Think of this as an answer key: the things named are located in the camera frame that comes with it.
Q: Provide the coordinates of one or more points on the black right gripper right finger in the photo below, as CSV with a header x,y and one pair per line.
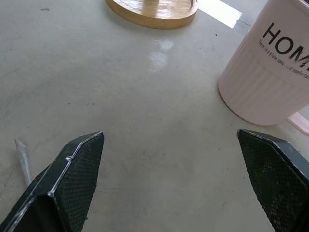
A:
x,y
277,178

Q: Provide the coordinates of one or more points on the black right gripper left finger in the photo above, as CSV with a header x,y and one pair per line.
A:
x,y
65,183

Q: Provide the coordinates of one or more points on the clear tape strip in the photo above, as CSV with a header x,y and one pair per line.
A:
x,y
23,159

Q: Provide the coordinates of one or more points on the pink ribbed HOME mug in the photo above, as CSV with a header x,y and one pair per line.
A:
x,y
268,72

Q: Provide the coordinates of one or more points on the round wooden base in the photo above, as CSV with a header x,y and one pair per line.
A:
x,y
154,12

